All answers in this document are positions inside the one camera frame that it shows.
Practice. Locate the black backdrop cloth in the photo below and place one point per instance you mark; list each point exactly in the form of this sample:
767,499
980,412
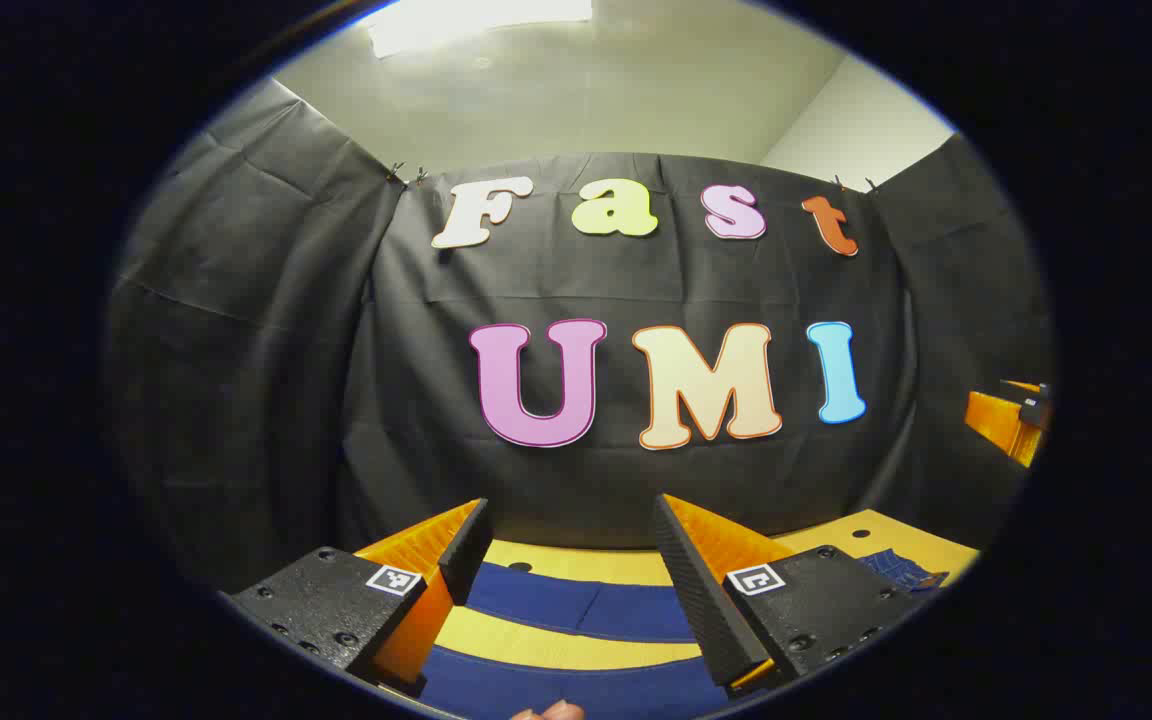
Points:
636,280

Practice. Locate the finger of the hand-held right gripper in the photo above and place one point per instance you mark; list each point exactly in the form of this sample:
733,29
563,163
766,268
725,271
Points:
1001,425

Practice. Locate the blue denim jeans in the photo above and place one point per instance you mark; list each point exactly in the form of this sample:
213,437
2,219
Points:
576,605

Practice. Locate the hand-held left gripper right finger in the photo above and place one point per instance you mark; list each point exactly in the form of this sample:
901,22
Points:
691,590

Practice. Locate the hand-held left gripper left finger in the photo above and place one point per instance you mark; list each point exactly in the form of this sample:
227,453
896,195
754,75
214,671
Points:
466,555

